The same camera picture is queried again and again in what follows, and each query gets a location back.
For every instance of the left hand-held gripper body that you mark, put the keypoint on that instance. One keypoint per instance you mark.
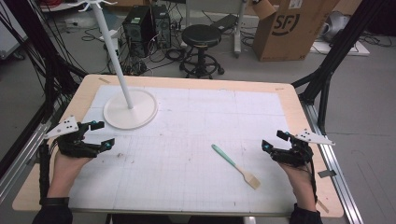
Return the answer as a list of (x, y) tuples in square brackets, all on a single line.
[(73, 146)]

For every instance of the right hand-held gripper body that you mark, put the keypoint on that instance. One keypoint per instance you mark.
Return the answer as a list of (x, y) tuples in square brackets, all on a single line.
[(294, 154)]

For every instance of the person's left hand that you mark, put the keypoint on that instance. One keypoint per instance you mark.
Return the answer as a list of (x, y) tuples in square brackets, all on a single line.
[(67, 166)]

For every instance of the person's right hand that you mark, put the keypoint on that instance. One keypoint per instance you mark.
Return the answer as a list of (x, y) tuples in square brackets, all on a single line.
[(295, 175)]

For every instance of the white hook stand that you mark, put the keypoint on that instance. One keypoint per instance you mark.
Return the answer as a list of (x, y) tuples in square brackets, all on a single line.
[(130, 109)]

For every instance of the grey tape piece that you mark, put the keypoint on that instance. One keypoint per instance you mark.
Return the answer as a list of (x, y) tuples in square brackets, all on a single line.
[(327, 173)]

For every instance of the white grid mat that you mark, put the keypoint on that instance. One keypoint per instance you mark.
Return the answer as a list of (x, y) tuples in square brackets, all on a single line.
[(186, 130)]

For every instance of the brown cardboard box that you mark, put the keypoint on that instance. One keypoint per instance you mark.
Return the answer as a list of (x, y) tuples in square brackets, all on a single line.
[(289, 34)]

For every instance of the white flat board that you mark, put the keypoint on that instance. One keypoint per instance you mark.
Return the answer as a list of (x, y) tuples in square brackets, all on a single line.
[(339, 49)]

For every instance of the large black computer tower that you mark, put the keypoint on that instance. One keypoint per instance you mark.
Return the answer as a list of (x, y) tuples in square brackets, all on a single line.
[(137, 28)]

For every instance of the slim black computer tower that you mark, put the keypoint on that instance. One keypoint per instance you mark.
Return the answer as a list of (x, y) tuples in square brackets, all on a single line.
[(162, 26)]

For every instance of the grey rounded appliance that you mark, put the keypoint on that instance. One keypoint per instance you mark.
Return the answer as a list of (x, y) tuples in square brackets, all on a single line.
[(334, 26)]

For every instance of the black flat device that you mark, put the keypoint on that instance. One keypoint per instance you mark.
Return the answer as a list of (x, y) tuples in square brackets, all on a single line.
[(224, 23)]

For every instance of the black round stool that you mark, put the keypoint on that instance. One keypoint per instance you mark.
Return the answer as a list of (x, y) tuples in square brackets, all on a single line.
[(201, 35)]

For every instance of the aluminium rail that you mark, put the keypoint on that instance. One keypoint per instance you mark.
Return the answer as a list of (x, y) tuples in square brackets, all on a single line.
[(336, 174), (21, 161)]

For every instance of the black metal frame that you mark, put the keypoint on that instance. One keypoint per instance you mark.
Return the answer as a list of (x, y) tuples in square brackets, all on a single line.
[(37, 46), (336, 53)]

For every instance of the white metal post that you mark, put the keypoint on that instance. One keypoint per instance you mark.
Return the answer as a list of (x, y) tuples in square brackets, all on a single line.
[(240, 28)]

